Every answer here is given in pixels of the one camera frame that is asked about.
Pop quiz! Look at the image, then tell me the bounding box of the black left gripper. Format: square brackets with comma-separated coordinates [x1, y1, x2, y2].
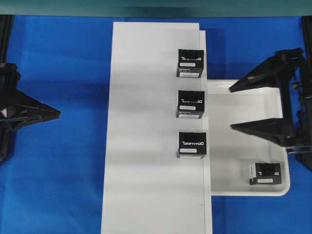
[0, 62, 60, 164]

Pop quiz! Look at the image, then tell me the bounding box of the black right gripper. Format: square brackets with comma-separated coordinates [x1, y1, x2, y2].
[229, 48, 312, 168]

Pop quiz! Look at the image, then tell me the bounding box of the black Dynamixel box carried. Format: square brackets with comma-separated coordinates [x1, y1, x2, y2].
[177, 132, 207, 159]

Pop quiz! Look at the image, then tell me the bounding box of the white plastic tray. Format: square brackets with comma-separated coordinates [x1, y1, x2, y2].
[206, 79, 291, 196]

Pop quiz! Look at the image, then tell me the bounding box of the black Dynamixel box in tray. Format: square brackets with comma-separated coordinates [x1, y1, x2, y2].
[249, 163, 282, 185]

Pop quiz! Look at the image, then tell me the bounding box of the black Dynamixel box middle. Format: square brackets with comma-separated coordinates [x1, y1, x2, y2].
[176, 90, 205, 119]

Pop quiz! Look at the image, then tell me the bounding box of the black Dynamixel box far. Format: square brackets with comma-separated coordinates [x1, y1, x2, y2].
[176, 49, 204, 78]

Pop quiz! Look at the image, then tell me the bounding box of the white base board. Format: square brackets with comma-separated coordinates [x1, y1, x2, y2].
[101, 22, 213, 234]

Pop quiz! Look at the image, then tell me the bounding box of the blue table cloth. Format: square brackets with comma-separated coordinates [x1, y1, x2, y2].
[0, 15, 312, 234]

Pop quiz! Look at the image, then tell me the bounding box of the black right frame rail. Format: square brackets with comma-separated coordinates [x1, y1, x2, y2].
[301, 16, 312, 71]

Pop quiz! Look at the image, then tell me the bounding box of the black frame rail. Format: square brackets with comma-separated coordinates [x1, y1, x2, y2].
[0, 15, 15, 63]
[301, 16, 312, 71]

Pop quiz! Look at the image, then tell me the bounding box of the black left frame rail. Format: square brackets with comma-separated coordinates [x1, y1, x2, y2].
[0, 15, 15, 63]

